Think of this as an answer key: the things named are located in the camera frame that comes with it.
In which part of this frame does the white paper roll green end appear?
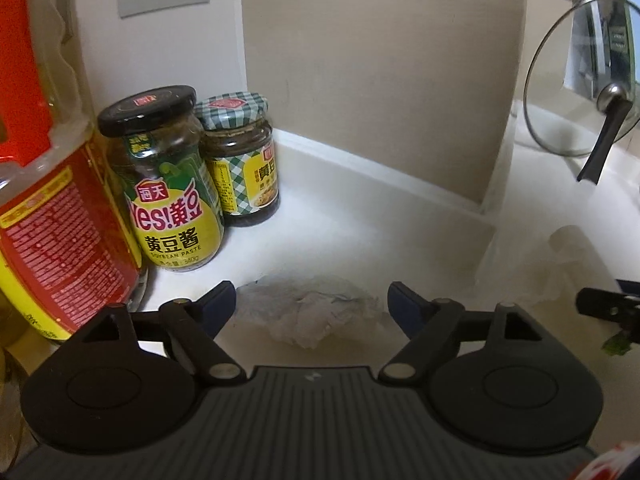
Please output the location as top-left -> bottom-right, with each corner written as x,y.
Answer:
527,226 -> 634,360

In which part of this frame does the white tissue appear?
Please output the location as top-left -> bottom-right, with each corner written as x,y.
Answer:
234,273 -> 390,349

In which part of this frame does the soybean paste jar black lid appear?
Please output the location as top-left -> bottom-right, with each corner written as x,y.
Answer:
96,84 -> 224,271

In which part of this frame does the checkered lid sauce jar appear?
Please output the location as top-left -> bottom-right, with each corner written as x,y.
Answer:
194,91 -> 280,226

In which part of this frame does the glass pot lid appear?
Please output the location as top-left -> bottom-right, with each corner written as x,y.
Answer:
523,0 -> 639,184

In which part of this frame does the oil bottle red handle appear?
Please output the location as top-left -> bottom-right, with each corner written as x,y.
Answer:
1,0 -> 148,341

